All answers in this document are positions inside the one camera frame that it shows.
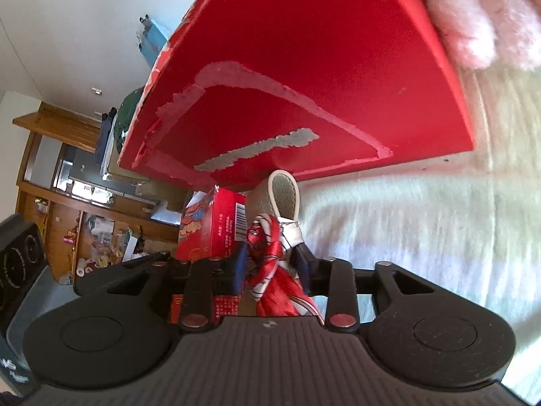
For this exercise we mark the pile of clothes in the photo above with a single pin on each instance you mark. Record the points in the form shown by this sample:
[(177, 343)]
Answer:
[(114, 128)]

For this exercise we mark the small red printed box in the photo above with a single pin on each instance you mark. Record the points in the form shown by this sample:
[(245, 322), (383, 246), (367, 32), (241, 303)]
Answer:
[(213, 227)]

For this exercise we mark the light green bed sheet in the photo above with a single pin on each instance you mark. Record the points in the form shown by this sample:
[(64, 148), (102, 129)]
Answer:
[(469, 222)]

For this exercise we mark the blue box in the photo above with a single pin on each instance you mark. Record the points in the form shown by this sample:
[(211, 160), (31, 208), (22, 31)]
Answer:
[(152, 37)]

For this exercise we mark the pink plush toy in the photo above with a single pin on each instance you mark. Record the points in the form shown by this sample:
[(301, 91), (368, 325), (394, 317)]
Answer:
[(477, 33)]

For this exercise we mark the wooden shelf cabinet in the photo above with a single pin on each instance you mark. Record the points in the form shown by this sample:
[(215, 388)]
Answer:
[(61, 215)]

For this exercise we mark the red cardboard box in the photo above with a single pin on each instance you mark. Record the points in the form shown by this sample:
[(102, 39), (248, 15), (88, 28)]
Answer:
[(312, 87)]

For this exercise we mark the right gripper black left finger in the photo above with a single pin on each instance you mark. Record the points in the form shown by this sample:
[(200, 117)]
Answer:
[(127, 319)]

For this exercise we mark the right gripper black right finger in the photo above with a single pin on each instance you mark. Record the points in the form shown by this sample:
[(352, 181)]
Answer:
[(416, 330)]

